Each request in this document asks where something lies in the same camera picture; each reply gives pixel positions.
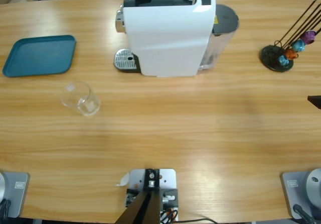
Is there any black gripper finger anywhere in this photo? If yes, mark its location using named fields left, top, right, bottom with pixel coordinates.
left=307, top=95, right=321, bottom=109

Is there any light blue coffee capsule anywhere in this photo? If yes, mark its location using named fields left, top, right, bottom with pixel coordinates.
left=292, top=39, right=306, bottom=53

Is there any teal plastic tray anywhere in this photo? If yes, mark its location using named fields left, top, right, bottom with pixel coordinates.
left=2, top=35, right=77, bottom=78

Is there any white capsule coffee machine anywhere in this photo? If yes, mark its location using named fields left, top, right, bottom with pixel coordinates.
left=115, top=0, right=216, bottom=78

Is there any clear drinking glass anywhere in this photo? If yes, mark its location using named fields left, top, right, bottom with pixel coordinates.
left=59, top=80, right=101, bottom=118

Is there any metal drip tray grate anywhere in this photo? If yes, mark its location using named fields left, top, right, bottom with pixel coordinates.
left=114, top=48, right=141, bottom=73

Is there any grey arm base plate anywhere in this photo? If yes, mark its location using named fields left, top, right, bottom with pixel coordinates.
left=0, top=171, right=30, bottom=219
left=280, top=171, right=321, bottom=219

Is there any clear water tank dark lid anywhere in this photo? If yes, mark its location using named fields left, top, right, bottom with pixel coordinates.
left=200, top=4, right=239, bottom=71

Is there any black cable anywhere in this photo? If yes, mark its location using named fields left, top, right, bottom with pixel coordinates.
left=292, top=203, right=315, bottom=224
left=0, top=199, right=12, bottom=219
left=177, top=217, right=221, bottom=224

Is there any purple coffee capsule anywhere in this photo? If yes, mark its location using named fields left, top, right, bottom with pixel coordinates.
left=300, top=30, right=316, bottom=44

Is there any white paper tag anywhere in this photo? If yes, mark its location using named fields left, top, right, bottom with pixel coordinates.
left=115, top=173, right=130, bottom=187

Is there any dark camera post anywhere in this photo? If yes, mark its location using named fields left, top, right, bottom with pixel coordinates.
left=115, top=168, right=161, bottom=224

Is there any orange coffee capsule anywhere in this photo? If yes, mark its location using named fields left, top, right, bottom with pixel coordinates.
left=285, top=48, right=299, bottom=60

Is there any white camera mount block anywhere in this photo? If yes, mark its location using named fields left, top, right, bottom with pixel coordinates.
left=125, top=168, right=179, bottom=222

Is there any black capsule holder with rods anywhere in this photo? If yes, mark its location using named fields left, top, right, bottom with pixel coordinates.
left=259, top=0, right=321, bottom=73

